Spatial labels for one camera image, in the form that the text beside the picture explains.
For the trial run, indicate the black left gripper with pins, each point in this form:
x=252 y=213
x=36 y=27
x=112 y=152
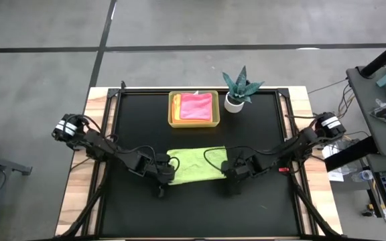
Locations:
x=164 y=169

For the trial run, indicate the green microfiber towel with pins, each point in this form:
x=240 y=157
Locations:
x=196 y=165

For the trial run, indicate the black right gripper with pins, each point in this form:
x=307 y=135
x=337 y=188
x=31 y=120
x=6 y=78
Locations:
x=238 y=169

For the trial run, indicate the clear plastic bottle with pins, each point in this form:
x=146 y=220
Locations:
x=364 y=175

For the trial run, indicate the grey side desk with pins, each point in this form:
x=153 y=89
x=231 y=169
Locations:
x=374 y=127

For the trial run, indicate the black pole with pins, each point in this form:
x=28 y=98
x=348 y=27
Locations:
x=384 y=57

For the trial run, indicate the black aluminium table frame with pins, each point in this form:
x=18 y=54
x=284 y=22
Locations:
x=113 y=92

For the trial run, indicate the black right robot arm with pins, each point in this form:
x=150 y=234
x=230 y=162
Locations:
x=297 y=144

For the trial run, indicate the pink microfiber towel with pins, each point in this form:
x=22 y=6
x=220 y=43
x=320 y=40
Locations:
x=196 y=106

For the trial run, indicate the small yellow black tool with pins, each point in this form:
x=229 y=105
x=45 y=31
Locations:
x=369 y=211

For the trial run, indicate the yellow-green plastic bin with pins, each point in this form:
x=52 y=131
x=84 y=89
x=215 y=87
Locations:
x=215 y=107

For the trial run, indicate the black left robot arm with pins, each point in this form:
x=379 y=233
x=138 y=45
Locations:
x=106 y=147

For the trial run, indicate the small red clip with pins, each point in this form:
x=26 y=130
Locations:
x=283 y=169

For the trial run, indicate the teal foam block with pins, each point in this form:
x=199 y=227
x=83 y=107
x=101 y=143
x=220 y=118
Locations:
x=385 y=79

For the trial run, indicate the black table mat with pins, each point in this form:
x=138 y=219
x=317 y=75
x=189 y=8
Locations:
x=193 y=221

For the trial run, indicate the potted plant in white pot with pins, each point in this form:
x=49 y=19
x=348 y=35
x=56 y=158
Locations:
x=234 y=105

